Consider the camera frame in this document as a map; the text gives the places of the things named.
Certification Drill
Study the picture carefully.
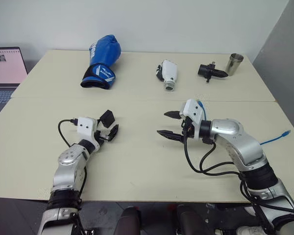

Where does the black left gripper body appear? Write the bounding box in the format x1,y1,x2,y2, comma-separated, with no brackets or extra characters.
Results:
96,119,111,148

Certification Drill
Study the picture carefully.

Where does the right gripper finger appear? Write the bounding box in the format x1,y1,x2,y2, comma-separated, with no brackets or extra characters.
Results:
157,130,185,142
163,110,181,120

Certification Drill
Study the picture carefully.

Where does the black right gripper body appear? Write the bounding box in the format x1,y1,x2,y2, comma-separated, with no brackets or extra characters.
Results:
180,117,201,141

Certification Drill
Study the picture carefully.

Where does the small black box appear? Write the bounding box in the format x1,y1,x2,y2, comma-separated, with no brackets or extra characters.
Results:
100,110,116,128

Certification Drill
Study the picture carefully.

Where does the white robotic hand module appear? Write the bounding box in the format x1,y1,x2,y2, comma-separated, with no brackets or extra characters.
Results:
154,59,179,92

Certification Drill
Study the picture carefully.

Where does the spare black gripper part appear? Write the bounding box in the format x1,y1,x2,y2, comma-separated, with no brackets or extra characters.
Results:
197,61,228,83

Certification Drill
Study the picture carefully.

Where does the blue boxing glove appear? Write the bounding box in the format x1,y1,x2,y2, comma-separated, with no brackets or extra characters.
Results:
80,34,122,90

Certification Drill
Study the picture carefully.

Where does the stainless steel cup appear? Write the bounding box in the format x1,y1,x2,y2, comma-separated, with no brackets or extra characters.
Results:
225,53,245,75

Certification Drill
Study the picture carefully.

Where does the dark rounded shape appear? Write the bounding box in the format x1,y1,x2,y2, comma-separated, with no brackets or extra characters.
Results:
175,204,211,235
112,207,142,235

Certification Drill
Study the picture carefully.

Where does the grey laptop with pink screen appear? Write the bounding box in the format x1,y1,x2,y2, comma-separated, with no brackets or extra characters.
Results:
0,47,29,124

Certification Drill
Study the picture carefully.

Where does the white shoe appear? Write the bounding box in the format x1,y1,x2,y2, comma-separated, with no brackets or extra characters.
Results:
236,225,263,235

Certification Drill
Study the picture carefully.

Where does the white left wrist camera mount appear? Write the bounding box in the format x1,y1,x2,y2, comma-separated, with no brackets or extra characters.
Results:
76,117,101,153

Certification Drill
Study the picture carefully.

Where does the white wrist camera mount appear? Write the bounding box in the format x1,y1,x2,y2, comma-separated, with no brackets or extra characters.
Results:
180,98,204,126
76,117,101,153

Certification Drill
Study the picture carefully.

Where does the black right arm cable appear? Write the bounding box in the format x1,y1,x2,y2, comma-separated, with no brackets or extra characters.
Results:
182,117,275,232

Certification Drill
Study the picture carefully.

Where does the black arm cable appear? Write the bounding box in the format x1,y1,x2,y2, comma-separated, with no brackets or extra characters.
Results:
58,118,78,148
182,117,275,232

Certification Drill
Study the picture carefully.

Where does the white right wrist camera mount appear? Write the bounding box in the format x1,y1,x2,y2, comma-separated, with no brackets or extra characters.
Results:
180,98,204,126

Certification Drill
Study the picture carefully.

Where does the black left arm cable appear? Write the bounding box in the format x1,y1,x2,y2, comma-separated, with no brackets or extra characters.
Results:
58,118,78,148

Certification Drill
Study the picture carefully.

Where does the blue Ethernet cable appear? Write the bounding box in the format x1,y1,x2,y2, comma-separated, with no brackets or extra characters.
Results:
196,99,292,146

